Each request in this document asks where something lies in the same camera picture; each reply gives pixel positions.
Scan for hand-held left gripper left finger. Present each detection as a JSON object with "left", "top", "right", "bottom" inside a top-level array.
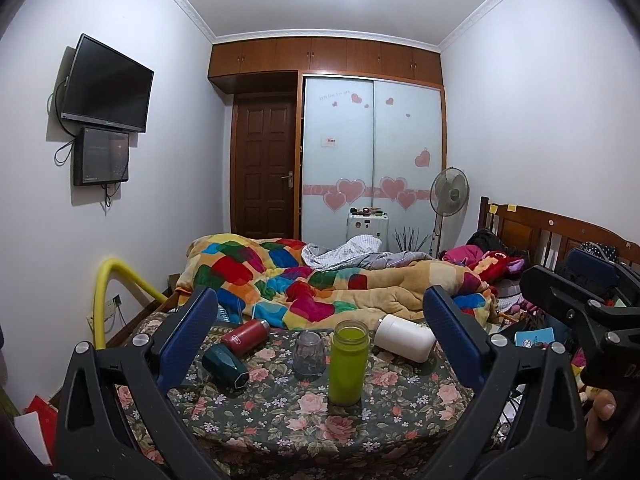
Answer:
[{"left": 52, "top": 286, "right": 231, "bottom": 480}]

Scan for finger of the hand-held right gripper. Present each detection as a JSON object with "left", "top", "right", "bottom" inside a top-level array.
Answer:
[
  {"left": 519, "top": 265, "right": 607, "bottom": 332},
  {"left": 566, "top": 247, "right": 640, "bottom": 307}
]

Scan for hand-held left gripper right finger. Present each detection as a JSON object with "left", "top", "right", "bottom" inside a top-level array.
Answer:
[{"left": 422, "top": 285, "right": 589, "bottom": 480}]

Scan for dark green cup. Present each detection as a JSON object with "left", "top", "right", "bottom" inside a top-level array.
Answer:
[{"left": 202, "top": 343, "right": 250, "bottom": 391}]

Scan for clear glass cup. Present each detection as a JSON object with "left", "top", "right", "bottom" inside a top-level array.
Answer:
[{"left": 293, "top": 331, "right": 326, "bottom": 377}]

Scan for person's right hand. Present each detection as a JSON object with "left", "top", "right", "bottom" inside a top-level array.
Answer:
[{"left": 584, "top": 389, "right": 619, "bottom": 461}]

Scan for polka dot bag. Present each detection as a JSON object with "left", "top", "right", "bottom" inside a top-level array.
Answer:
[{"left": 580, "top": 241, "right": 622, "bottom": 262}]

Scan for blue book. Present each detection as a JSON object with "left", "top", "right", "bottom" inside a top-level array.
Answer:
[{"left": 514, "top": 327, "right": 557, "bottom": 349}]

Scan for white thermos bottle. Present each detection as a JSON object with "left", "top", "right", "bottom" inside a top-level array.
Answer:
[{"left": 374, "top": 314, "right": 437, "bottom": 363}]

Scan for red bottle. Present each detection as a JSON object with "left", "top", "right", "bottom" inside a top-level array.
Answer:
[{"left": 220, "top": 318, "right": 271, "bottom": 356}]

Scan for red plush toy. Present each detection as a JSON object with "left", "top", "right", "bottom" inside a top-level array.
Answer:
[{"left": 474, "top": 249, "right": 527, "bottom": 282}]

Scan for wooden headboard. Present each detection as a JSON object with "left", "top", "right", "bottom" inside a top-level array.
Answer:
[{"left": 477, "top": 196, "right": 640, "bottom": 283}]

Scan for pink clothing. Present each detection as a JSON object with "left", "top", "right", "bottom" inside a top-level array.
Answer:
[{"left": 442, "top": 245, "right": 484, "bottom": 265}]

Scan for black bag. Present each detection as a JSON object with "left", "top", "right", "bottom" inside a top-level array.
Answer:
[{"left": 467, "top": 229, "right": 508, "bottom": 257}]

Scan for yellow foam tube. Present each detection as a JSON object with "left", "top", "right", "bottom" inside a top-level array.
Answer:
[{"left": 94, "top": 258, "right": 169, "bottom": 349}]

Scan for black twig decoration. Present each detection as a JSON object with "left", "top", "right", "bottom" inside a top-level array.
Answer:
[{"left": 394, "top": 227, "right": 432, "bottom": 253}]

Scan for green bottle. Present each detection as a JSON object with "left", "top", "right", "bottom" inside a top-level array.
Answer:
[{"left": 327, "top": 319, "right": 370, "bottom": 407}]

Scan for colourful patchwork blanket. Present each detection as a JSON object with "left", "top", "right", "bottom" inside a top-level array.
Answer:
[{"left": 172, "top": 232, "right": 498, "bottom": 332}]

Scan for grey striped sheet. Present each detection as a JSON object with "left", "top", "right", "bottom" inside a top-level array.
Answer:
[{"left": 302, "top": 235, "right": 437, "bottom": 272}]

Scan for small white appliance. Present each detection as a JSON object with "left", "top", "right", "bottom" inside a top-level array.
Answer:
[{"left": 347, "top": 211, "right": 390, "bottom": 252}]

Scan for standing fan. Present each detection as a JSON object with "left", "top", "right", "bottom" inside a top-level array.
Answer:
[{"left": 430, "top": 166, "right": 470, "bottom": 259}]

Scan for red paper box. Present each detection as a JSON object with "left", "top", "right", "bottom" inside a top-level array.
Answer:
[{"left": 22, "top": 395, "right": 61, "bottom": 467}]

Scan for brown wooden door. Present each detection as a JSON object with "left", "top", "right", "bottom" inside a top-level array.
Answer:
[{"left": 231, "top": 93, "right": 300, "bottom": 239}]

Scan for wardrobe with heart stickers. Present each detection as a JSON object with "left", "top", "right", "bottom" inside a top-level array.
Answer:
[{"left": 300, "top": 72, "right": 446, "bottom": 257}]

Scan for wooden overhead cabinets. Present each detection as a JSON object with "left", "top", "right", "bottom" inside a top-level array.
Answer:
[{"left": 208, "top": 36, "right": 443, "bottom": 94}]

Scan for small black wall monitor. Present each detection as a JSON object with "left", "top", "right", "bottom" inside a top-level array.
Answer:
[{"left": 73, "top": 127, "right": 130, "bottom": 187}]

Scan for black wall television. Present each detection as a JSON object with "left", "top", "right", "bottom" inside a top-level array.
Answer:
[{"left": 59, "top": 33, "right": 155, "bottom": 134}]

